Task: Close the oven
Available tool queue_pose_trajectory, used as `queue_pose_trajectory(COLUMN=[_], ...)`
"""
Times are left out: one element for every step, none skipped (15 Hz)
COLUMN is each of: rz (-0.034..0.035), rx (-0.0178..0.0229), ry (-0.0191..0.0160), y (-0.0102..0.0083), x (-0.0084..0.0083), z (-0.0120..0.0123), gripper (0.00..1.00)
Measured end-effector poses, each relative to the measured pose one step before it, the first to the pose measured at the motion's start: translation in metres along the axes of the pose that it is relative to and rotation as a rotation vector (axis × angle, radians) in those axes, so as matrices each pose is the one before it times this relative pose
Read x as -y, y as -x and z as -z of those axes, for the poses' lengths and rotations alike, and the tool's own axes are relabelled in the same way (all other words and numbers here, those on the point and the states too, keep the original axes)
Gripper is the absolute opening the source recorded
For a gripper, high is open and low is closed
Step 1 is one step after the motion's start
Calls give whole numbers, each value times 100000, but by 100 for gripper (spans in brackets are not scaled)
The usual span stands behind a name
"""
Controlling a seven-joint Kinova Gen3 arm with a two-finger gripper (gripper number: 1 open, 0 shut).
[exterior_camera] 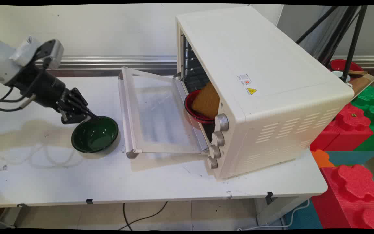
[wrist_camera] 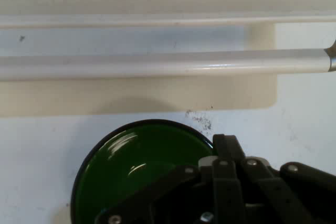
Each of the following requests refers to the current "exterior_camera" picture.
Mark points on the silver oven knob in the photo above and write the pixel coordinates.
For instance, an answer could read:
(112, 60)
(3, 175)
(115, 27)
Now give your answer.
(221, 122)
(215, 151)
(218, 138)
(212, 162)

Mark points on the brown toast slice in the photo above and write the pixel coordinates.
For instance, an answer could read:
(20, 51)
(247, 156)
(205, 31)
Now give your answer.
(206, 100)

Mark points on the cream toaster oven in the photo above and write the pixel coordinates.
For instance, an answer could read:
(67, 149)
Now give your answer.
(255, 87)

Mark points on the red bowl with white cup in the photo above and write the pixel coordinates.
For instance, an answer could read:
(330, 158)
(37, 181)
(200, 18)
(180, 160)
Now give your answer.
(341, 66)

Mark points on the teal foam block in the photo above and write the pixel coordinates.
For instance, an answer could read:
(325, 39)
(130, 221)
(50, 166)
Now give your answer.
(352, 157)

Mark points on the dark green bowl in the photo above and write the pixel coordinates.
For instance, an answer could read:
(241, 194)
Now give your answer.
(95, 134)

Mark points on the orange foam block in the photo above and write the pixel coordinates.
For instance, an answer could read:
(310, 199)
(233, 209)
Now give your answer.
(321, 159)

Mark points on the large red foam block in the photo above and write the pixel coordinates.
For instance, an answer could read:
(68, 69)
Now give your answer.
(355, 198)

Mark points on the green foam block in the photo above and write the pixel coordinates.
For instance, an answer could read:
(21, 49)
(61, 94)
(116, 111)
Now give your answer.
(372, 110)

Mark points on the wooden tray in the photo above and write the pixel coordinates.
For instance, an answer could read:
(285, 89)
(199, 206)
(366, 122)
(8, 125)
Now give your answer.
(360, 83)

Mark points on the black tripod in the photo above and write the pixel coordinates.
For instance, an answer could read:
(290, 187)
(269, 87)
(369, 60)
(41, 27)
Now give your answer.
(346, 35)

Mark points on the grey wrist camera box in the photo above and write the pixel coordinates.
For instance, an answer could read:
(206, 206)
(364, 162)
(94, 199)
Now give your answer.
(41, 52)

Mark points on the aluminium wall rail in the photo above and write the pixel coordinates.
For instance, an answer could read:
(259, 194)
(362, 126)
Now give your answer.
(115, 59)

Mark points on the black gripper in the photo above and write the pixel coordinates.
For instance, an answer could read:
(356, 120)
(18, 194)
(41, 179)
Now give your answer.
(45, 87)

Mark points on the glass oven door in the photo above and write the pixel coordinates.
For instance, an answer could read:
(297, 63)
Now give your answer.
(154, 113)

